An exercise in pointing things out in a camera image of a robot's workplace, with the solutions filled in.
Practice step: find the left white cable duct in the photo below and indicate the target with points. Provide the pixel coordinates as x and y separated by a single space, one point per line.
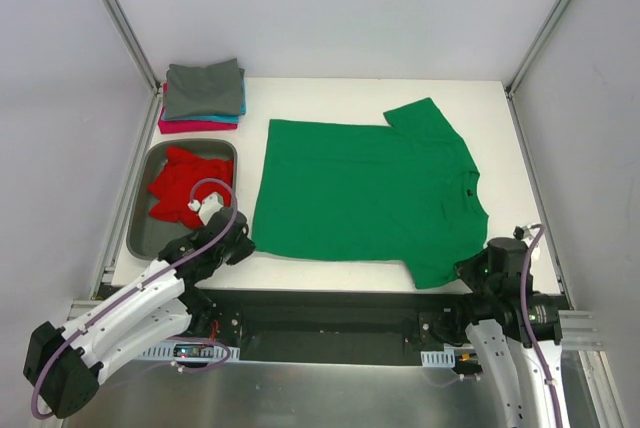
189 352

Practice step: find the red t-shirt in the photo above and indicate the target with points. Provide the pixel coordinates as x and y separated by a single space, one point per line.
173 186

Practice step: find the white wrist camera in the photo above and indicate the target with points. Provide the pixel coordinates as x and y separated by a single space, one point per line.
205 209
528 233

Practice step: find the green t-shirt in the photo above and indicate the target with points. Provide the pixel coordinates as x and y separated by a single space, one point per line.
403 191

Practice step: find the grey plastic tray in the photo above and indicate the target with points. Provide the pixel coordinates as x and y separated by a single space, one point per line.
146 236

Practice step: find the right white cable duct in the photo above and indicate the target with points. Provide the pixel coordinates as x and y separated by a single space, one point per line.
438 359

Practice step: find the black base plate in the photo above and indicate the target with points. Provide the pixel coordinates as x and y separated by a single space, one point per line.
387 329

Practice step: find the left aluminium frame post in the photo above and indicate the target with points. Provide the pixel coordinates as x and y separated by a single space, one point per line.
131 42

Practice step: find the right aluminium frame post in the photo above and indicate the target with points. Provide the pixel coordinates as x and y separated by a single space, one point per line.
541 39

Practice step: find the white cable duct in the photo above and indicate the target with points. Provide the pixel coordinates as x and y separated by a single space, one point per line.
189 352
438 359

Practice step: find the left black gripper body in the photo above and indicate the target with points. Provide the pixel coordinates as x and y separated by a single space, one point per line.
239 246

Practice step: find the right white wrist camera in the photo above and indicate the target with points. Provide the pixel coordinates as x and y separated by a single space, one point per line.
528 233

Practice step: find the aluminium front rail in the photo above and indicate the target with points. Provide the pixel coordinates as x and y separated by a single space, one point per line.
579 330

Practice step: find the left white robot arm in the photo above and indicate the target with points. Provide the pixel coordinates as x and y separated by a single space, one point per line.
67 365

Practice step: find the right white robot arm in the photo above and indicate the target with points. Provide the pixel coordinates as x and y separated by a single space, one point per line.
526 382

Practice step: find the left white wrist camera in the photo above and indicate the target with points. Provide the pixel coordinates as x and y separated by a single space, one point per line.
205 209

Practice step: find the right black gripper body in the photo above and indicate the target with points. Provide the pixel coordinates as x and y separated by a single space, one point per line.
470 271

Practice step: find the aluminium frame post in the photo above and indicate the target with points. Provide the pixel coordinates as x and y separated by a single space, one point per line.
541 39
131 42

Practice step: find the folded magenta t-shirt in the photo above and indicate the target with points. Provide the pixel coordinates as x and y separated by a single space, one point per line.
195 125

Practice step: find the folded grey t-shirt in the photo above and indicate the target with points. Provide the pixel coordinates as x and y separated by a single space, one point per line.
190 89

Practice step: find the folded teal t-shirt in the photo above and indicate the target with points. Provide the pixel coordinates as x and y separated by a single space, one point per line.
227 107

